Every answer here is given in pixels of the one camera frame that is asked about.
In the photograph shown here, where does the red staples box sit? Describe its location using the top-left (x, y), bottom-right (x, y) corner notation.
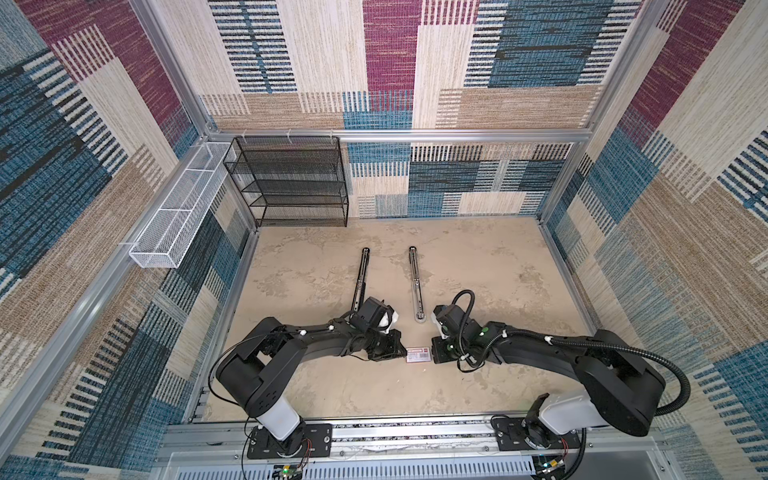
top-left (406, 347), bottom-right (432, 363)

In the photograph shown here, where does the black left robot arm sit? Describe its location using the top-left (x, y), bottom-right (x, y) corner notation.
top-left (214, 297), bottom-right (407, 442)

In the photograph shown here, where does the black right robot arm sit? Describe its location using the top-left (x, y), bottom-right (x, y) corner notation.
top-left (432, 304), bottom-right (666, 437)

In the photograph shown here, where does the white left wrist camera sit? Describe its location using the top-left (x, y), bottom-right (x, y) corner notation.
top-left (378, 309), bottom-right (399, 334)

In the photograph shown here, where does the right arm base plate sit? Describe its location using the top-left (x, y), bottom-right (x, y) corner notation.
top-left (490, 415), bottom-right (581, 453)

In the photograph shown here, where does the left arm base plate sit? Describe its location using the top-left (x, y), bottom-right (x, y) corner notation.
top-left (245, 422), bottom-right (333, 460)

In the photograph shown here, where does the black wire mesh shelf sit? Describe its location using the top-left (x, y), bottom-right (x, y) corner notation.
top-left (223, 136), bottom-right (349, 228)

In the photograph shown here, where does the aluminium mounting rail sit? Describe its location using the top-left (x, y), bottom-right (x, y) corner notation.
top-left (150, 414), bottom-right (684, 479)

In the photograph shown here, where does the white wire mesh basket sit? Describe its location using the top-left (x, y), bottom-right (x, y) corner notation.
top-left (129, 142), bottom-right (229, 269)

